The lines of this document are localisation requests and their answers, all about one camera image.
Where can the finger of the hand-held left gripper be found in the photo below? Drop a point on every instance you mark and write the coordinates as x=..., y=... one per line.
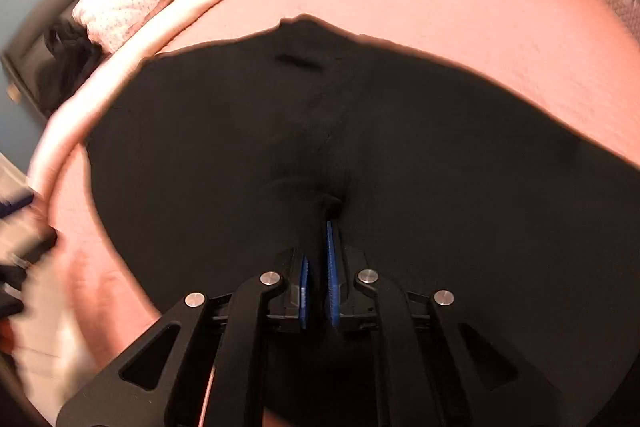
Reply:
x=15, y=202

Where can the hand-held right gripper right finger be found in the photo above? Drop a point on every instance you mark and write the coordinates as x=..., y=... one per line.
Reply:
x=332, y=267

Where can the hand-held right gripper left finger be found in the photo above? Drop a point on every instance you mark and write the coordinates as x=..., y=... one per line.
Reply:
x=303, y=289

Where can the black pants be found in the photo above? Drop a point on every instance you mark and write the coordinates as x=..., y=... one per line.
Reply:
x=200, y=132

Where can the black cloth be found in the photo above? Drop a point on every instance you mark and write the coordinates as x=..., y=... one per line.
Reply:
x=70, y=62

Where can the brown headboard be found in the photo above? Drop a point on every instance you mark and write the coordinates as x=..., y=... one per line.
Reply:
x=30, y=47

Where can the pink blanket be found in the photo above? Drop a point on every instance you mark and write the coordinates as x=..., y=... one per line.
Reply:
x=150, y=37

